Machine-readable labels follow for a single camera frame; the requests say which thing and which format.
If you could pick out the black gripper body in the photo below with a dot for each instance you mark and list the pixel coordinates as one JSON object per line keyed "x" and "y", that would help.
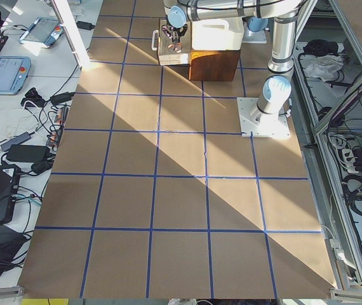
{"x": 174, "y": 33}

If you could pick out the white drawer with handle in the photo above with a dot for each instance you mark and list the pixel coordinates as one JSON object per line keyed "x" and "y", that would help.
{"x": 160, "y": 43}

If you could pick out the brown wooden drawer cabinet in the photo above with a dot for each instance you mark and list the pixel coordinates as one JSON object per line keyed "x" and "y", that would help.
{"x": 213, "y": 65}

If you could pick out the white plastic bin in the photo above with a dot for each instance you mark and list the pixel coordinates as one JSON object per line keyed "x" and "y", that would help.
{"x": 217, "y": 34}

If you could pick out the upper teach pendant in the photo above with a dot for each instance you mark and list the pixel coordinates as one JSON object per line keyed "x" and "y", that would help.
{"x": 44, "y": 32}

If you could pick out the teach pendant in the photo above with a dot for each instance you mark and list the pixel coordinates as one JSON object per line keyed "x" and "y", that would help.
{"x": 13, "y": 73}
{"x": 44, "y": 32}

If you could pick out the white crumpled cloth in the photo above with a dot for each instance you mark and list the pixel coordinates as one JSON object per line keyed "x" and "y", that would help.
{"x": 325, "y": 68}

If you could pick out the lower teach pendant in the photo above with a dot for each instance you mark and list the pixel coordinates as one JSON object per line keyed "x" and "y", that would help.
{"x": 13, "y": 73}

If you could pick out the large black power brick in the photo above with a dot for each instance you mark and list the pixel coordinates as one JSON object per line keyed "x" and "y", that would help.
{"x": 27, "y": 153}

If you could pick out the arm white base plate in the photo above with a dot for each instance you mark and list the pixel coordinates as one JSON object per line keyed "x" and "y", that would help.
{"x": 254, "y": 37}
{"x": 254, "y": 123}

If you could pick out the aluminium frame post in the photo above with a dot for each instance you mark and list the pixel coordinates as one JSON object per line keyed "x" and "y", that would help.
{"x": 64, "y": 15}

